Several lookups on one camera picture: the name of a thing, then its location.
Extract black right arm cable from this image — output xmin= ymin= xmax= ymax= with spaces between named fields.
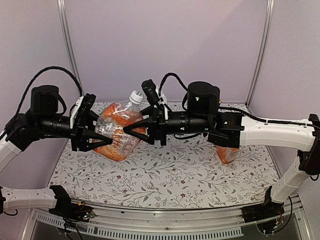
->
xmin=159 ymin=72 xmax=318 ymax=233

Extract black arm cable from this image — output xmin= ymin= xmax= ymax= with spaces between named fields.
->
xmin=0 ymin=65 xmax=85 ymax=240
xmin=159 ymin=72 xmax=318 ymax=233

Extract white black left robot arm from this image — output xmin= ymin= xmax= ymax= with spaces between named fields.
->
xmin=0 ymin=85 xmax=113 ymax=222

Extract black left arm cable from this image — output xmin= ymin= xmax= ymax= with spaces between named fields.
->
xmin=0 ymin=65 xmax=85 ymax=240

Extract large orange-label plastic bottle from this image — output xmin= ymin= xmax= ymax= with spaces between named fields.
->
xmin=94 ymin=100 xmax=143 ymax=162

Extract white bottle cap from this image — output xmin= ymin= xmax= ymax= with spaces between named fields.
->
xmin=129 ymin=90 xmax=144 ymax=105

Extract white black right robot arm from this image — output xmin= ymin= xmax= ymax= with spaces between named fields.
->
xmin=123 ymin=80 xmax=320 ymax=223

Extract left aluminium frame post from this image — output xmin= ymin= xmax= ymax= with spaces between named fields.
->
xmin=56 ymin=0 xmax=84 ymax=95

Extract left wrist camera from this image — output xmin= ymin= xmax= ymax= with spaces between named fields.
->
xmin=69 ymin=96 xmax=84 ymax=129

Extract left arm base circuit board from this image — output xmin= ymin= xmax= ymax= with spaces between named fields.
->
xmin=70 ymin=201 xmax=95 ymax=222

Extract floral patterned table mat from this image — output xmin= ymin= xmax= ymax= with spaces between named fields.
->
xmin=49 ymin=136 xmax=279 ymax=209

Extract white perforated cable tray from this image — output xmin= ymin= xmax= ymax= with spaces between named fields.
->
xmin=36 ymin=213 xmax=244 ymax=240

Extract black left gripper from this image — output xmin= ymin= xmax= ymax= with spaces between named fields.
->
xmin=38 ymin=109 xmax=115 ymax=151

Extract aluminium frame post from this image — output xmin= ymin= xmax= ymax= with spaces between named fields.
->
xmin=56 ymin=0 xmax=84 ymax=95
xmin=245 ymin=0 xmax=275 ymax=108

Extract right aluminium frame post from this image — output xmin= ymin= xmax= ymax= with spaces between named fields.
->
xmin=245 ymin=0 xmax=275 ymax=108

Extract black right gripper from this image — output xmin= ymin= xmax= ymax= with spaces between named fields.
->
xmin=122 ymin=104 xmax=210 ymax=147

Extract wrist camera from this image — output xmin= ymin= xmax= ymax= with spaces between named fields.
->
xmin=141 ymin=79 xmax=165 ymax=110
xmin=69 ymin=96 xmax=84 ymax=129

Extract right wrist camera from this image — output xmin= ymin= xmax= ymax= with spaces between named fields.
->
xmin=141 ymin=79 xmax=165 ymax=110

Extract aluminium front rail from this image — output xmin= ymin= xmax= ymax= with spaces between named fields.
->
xmin=22 ymin=195 xmax=316 ymax=240

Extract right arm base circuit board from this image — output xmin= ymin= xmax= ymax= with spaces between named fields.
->
xmin=256 ymin=215 xmax=284 ymax=236

